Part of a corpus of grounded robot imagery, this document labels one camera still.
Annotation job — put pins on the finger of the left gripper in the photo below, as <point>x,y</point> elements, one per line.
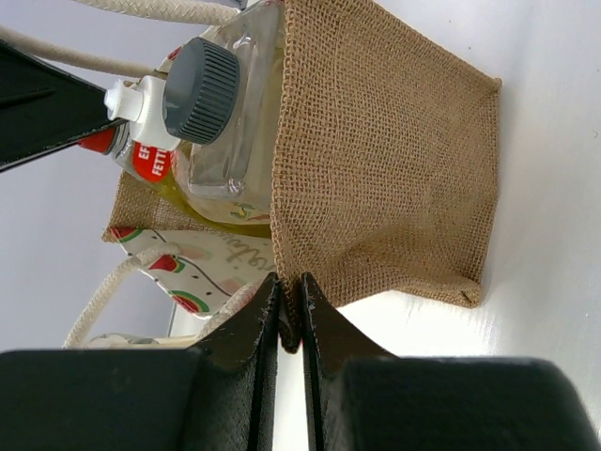
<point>44,109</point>

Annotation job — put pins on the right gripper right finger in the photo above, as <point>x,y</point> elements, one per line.
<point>361,397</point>

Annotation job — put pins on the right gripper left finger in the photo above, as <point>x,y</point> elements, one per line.
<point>217,394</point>

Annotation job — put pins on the white cap amber bottle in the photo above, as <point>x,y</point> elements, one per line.
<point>141,106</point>

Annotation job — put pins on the red cap yellow bottle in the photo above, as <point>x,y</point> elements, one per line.
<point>148,196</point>

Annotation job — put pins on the grey cap clear jar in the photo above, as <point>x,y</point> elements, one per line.
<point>223,95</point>

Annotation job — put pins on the burlap watermelon canvas bag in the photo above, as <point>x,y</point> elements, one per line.
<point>383,177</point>

